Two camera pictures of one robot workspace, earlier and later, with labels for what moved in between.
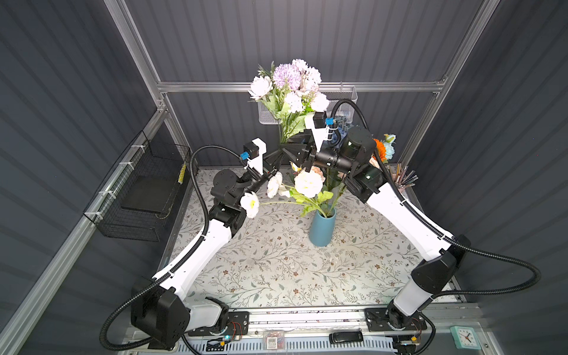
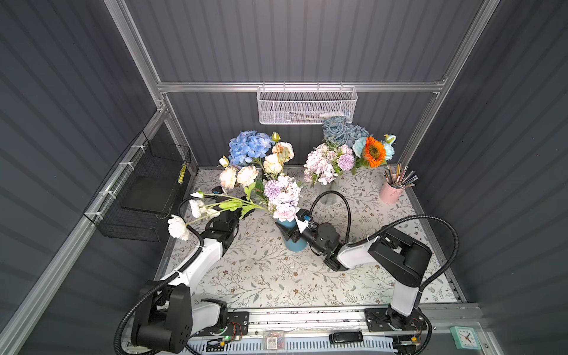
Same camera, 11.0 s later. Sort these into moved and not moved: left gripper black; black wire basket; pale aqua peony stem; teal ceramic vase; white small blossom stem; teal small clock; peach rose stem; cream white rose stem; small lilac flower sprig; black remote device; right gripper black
Moved: small lilac flower sprig; teal ceramic vase; white small blossom stem; peach rose stem; right gripper black; cream white rose stem; left gripper black
Not moved: teal small clock; black remote device; black wire basket; pale aqua peony stem
